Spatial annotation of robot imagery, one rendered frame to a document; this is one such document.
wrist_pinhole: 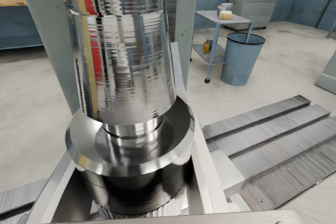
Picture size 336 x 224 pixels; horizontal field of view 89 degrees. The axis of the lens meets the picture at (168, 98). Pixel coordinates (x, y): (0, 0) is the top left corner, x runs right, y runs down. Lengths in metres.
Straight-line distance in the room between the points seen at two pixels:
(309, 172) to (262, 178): 0.11
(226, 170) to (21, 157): 1.81
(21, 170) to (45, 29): 1.46
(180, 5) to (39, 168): 1.59
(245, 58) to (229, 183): 2.22
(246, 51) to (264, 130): 1.90
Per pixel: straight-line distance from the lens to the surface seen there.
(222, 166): 0.30
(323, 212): 1.75
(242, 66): 2.49
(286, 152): 0.53
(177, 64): 0.61
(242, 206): 0.32
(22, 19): 4.55
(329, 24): 7.27
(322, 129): 0.67
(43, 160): 1.83
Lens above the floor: 1.28
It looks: 36 degrees down
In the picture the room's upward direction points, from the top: 2 degrees clockwise
